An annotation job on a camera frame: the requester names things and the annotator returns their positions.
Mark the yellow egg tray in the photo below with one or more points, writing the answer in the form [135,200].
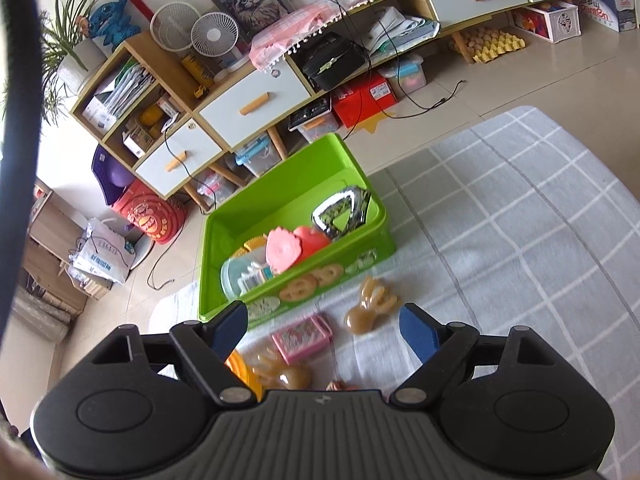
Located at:
[481,45]

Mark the silver triangular metal mould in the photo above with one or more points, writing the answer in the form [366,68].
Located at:
[343,212]

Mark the white paper shopping bag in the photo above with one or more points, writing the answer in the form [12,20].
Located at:
[104,253]

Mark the clear plastic jar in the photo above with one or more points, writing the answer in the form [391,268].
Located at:
[241,274]

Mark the pink toy game console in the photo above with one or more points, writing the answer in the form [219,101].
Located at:
[303,339]

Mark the tan rubber hand toy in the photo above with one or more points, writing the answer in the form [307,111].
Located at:
[274,373]

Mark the white toy box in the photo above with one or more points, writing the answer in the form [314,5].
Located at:
[553,21]

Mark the white desk fan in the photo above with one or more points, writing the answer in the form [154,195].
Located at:
[214,34]

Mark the red cardboard box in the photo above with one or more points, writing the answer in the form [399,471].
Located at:
[362,98]

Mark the red printed bag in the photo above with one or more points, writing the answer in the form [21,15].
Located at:
[160,220]

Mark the clear storage bin blue lid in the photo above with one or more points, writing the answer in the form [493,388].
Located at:
[258,156]

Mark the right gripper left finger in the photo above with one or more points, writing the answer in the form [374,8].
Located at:
[202,350]

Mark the black handbag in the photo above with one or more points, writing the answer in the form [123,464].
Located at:
[331,60]

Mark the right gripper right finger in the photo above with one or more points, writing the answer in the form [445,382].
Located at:
[441,349]

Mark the orange plastic cup toy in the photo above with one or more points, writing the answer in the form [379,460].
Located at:
[238,366]

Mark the pink flower-shaped toy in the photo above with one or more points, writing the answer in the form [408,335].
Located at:
[284,249]

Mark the tan rubber octopus toy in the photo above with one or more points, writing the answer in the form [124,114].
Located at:
[375,300]

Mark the potted green plant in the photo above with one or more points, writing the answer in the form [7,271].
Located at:
[66,53]

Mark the blue stitch plush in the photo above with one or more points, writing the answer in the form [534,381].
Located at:
[111,22]

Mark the framed cat picture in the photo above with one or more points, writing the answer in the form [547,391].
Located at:
[254,16]

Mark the wooden TV cabinet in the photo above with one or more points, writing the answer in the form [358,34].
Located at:
[245,104]

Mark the green plastic cookie box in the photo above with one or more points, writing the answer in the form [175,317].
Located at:
[286,196]

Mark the pink lace cloth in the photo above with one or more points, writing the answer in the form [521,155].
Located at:
[286,35]

